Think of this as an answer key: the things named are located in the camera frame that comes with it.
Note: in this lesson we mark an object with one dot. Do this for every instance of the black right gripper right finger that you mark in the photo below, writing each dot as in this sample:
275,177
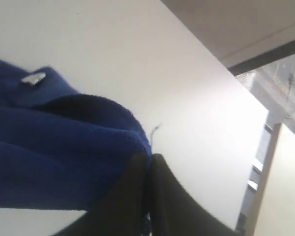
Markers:
173,212

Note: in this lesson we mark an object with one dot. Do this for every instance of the white neighbouring table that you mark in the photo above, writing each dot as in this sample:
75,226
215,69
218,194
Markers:
273,210

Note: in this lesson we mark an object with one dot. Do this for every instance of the blue microfiber towel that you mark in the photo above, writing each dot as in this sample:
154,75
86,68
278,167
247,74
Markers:
61,151

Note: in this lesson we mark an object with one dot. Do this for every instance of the dark window frame post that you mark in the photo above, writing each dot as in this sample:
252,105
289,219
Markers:
270,56

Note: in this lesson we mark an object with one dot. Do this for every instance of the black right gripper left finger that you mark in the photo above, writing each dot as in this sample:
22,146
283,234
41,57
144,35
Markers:
119,212

